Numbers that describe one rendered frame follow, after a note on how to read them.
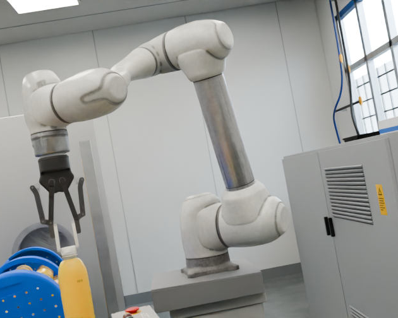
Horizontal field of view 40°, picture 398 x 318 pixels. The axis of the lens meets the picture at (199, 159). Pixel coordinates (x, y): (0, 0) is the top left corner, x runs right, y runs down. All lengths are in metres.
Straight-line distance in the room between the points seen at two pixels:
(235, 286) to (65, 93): 0.86
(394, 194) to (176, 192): 4.45
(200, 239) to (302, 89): 5.29
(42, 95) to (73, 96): 0.11
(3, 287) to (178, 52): 0.85
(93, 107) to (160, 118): 5.52
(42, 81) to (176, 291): 0.80
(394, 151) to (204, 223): 1.04
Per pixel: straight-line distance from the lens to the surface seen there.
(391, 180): 2.58
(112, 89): 1.26
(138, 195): 6.75
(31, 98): 1.39
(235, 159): 1.77
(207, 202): 1.90
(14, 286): 1.60
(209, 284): 1.80
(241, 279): 1.81
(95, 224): 3.00
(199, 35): 1.70
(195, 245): 1.91
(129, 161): 6.76
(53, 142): 1.38
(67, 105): 1.31
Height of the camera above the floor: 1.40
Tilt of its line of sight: 2 degrees up
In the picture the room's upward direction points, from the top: 10 degrees counter-clockwise
